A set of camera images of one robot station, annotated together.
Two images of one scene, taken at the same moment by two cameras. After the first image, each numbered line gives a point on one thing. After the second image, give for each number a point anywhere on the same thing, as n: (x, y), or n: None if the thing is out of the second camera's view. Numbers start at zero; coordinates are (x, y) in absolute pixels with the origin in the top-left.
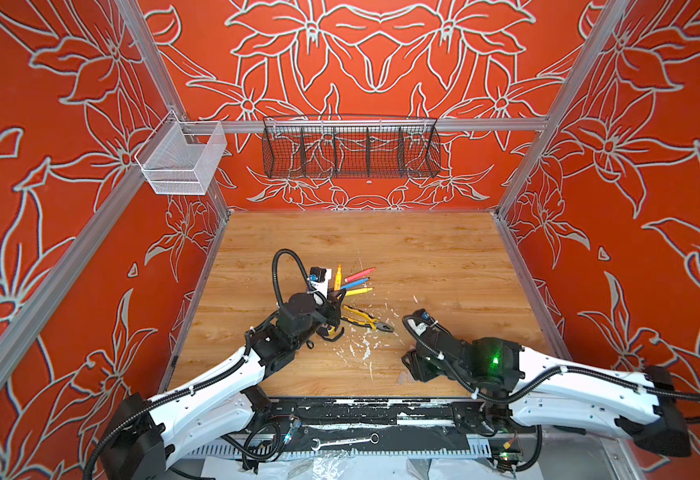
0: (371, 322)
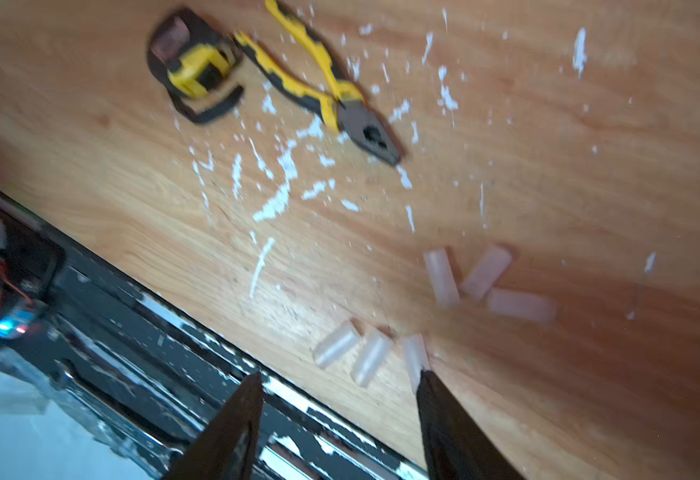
0: (347, 112)
